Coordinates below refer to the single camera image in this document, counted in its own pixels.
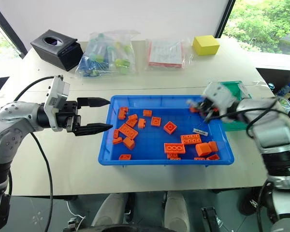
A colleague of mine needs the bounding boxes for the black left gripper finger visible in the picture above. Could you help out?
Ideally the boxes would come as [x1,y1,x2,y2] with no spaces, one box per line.
[77,97,111,109]
[73,122,113,137]

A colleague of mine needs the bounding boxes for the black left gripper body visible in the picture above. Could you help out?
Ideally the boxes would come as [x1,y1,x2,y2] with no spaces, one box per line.
[55,101,82,133]

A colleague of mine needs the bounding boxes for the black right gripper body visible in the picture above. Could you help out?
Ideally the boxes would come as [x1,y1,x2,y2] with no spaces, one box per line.
[197,98,221,117]

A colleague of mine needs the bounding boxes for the green plastic bin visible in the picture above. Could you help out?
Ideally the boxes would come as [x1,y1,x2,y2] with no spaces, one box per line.
[219,80,254,132]

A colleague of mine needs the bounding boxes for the blue plastic bin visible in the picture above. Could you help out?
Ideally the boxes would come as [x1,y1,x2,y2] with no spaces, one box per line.
[97,94,235,167]

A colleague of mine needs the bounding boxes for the long orange toy brick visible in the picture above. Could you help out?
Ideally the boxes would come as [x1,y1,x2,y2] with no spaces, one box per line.
[180,133,203,145]
[118,123,139,141]
[163,143,186,155]

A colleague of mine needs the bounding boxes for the orange smooth cube block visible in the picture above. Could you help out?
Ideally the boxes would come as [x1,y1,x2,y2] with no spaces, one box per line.
[195,142,212,157]

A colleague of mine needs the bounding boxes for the clear bag of green tubes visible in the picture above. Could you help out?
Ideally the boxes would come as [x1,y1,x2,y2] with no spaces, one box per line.
[75,29,141,78]

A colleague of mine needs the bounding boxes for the clear bag with red booklet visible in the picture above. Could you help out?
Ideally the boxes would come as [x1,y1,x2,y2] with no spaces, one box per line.
[145,38,194,72]

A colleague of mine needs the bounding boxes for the yellow cube block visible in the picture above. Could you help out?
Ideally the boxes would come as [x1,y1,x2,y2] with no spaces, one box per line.
[192,35,221,57]

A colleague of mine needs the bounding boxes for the black tissue box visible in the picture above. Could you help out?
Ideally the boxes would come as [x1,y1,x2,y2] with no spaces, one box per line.
[30,29,84,72]

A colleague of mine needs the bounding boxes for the crumpled clear plastic bag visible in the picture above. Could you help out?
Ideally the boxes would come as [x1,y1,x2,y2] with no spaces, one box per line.
[276,96,290,114]

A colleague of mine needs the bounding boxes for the clear water bottle blue cap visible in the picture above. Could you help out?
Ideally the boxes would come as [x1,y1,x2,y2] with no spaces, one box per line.
[276,82,290,97]

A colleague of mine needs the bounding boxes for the white robot thigh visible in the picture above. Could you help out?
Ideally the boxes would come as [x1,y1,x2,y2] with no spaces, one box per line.
[91,193,136,228]
[164,191,191,232]

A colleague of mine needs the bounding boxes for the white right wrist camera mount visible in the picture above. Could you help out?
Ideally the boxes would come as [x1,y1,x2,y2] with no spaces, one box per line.
[202,81,235,115]

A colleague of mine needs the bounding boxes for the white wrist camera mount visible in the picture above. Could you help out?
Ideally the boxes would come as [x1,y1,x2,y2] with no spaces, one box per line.
[43,75,71,132]
[202,81,235,115]

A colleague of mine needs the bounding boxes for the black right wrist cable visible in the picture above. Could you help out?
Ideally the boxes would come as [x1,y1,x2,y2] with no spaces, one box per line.
[217,99,281,139]

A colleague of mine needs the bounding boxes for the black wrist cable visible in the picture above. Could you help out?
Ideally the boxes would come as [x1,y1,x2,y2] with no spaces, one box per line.
[217,99,281,139]
[14,75,64,102]

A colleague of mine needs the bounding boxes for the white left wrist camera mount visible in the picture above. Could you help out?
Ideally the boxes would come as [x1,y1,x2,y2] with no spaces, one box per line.
[43,75,71,132]

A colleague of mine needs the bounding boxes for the black hanging left cable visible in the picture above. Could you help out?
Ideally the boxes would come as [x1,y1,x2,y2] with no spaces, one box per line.
[29,131,54,232]

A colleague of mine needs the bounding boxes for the black hanging cable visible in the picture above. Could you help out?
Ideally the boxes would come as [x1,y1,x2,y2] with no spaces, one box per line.
[29,131,54,232]
[255,180,274,232]

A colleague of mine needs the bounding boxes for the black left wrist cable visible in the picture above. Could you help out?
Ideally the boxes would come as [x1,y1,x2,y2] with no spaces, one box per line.
[14,75,64,102]

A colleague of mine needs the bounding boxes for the thin white wire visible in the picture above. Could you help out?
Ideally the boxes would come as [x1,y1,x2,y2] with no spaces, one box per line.
[66,200,87,222]

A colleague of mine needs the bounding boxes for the black window frame post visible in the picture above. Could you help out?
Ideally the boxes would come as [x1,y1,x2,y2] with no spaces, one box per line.
[0,0,29,59]
[214,0,236,39]

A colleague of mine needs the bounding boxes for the black hanging right cable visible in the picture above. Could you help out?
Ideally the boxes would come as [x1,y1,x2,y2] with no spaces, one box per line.
[255,180,274,232]

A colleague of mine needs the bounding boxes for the black metal bracket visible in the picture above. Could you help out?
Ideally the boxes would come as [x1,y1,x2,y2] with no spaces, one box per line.
[200,206,223,232]

